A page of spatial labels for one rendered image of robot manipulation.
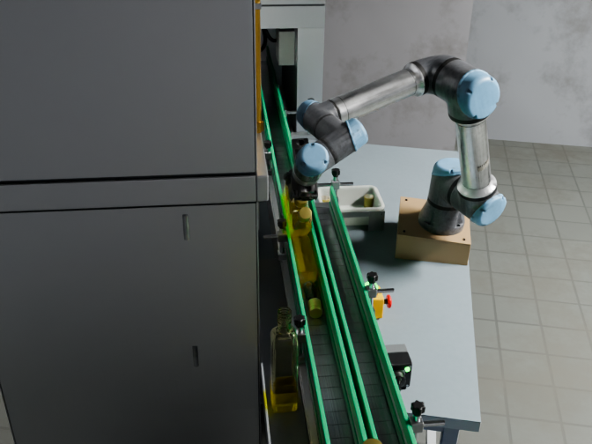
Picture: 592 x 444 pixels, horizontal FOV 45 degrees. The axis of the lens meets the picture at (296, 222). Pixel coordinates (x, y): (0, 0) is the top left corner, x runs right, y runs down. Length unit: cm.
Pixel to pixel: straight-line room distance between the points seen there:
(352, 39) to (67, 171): 331
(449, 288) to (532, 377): 100
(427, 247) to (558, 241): 186
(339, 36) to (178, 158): 325
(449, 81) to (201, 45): 82
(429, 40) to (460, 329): 274
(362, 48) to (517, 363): 225
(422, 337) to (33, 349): 103
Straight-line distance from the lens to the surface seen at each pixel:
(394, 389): 160
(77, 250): 156
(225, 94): 138
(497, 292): 364
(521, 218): 430
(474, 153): 208
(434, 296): 224
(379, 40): 459
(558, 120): 528
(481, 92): 194
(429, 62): 202
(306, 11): 303
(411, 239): 235
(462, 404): 190
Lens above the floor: 205
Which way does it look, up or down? 31 degrees down
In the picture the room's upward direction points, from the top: 1 degrees clockwise
